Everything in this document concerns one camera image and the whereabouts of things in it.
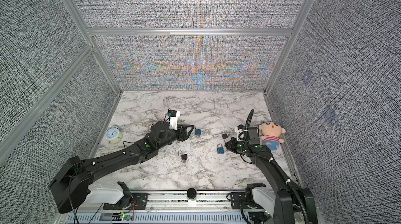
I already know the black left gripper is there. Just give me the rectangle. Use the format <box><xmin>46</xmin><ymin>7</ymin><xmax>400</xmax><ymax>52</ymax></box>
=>
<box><xmin>158</xmin><ymin>124</ymin><xmax>195</xmax><ymax>151</ymax></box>

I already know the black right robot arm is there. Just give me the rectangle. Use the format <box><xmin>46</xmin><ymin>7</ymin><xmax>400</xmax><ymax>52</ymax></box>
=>
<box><xmin>225</xmin><ymin>125</ymin><xmax>318</xmax><ymax>224</ymax></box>

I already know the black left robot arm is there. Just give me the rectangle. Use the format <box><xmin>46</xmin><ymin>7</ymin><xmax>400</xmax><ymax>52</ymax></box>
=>
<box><xmin>49</xmin><ymin>121</ymin><xmax>195</xmax><ymax>214</ymax></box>

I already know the small black padlock front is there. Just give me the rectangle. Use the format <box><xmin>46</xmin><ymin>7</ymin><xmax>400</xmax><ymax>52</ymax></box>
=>
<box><xmin>178</xmin><ymin>150</ymin><xmax>188</xmax><ymax>163</ymax></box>

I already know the pink plush doll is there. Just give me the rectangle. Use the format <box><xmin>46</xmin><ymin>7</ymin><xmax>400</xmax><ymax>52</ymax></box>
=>
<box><xmin>259</xmin><ymin>122</ymin><xmax>286</xmax><ymax>151</ymax></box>

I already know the small blue alarm clock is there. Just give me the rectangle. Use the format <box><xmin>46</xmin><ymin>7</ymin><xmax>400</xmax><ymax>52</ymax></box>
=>
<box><xmin>105</xmin><ymin>126</ymin><xmax>123</xmax><ymax>144</ymax></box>

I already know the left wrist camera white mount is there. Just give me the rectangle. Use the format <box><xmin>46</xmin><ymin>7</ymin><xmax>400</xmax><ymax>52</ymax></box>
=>
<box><xmin>167</xmin><ymin>109</ymin><xmax>181</xmax><ymax>131</ymax></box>

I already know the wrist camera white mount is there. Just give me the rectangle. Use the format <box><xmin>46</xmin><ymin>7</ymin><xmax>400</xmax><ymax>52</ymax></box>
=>
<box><xmin>235</xmin><ymin>124</ymin><xmax>245</xmax><ymax>141</ymax></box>
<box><xmin>167</xmin><ymin>109</ymin><xmax>181</xmax><ymax>131</ymax></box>

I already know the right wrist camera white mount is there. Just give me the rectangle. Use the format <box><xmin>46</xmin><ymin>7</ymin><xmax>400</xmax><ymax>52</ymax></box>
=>
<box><xmin>235</xmin><ymin>124</ymin><xmax>245</xmax><ymax>141</ymax></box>

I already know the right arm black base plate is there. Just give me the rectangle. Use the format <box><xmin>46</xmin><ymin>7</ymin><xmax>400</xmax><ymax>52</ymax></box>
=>
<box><xmin>226</xmin><ymin>192</ymin><xmax>263</xmax><ymax>210</ymax></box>

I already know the black knob on rail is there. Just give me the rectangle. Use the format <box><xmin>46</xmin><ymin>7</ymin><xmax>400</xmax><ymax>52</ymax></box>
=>
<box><xmin>187</xmin><ymin>187</ymin><xmax>197</xmax><ymax>202</ymax></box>

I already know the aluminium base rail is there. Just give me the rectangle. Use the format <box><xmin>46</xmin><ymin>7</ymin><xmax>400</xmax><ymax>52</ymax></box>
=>
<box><xmin>56</xmin><ymin>189</ymin><xmax>320</xmax><ymax>224</ymax></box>

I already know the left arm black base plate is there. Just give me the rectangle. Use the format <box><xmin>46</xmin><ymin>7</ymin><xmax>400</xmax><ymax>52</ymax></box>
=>
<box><xmin>103</xmin><ymin>193</ymin><xmax>148</xmax><ymax>210</ymax></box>

